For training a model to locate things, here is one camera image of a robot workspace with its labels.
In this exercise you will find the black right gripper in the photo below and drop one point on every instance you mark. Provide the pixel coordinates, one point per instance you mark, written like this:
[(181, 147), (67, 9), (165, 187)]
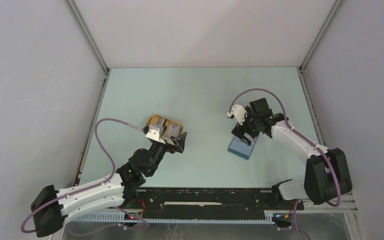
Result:
[(239, 130)]

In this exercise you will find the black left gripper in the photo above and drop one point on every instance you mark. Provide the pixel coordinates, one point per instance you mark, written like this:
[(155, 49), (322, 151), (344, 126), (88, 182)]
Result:
[(172, 148)]

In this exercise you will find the blue card holder wallet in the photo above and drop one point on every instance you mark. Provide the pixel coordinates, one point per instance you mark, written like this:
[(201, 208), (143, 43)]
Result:
[(240, 148)]

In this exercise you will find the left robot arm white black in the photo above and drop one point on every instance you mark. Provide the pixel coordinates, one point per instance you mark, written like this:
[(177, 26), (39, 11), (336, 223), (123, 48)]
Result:
[(54, 208)]

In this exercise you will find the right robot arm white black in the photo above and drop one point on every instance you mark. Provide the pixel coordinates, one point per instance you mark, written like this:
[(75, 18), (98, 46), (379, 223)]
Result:
[(326, 174)]

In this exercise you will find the beige oval card tray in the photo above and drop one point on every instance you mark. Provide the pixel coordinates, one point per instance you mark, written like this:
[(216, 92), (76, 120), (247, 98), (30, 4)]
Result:
[(174, 130)]

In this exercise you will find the gold credit card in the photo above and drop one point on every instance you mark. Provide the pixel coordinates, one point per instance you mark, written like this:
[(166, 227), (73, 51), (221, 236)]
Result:
[(158, 120)]

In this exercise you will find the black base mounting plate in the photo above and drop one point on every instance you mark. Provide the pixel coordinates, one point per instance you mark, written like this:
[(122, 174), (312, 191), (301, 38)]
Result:
[(208, 204)]

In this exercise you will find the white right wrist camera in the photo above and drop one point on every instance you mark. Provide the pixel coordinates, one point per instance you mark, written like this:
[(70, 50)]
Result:
[(238, 112)]

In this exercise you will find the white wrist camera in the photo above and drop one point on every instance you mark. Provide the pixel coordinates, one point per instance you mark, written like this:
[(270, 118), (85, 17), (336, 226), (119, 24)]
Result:
[(155, 133), (238, 112)]

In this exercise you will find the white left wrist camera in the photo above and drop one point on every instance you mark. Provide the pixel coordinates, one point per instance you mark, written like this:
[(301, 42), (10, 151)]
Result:
[(155, 133)]

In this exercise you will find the aluminium frame rail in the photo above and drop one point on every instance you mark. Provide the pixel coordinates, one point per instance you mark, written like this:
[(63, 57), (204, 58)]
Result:
[(337, 220)]

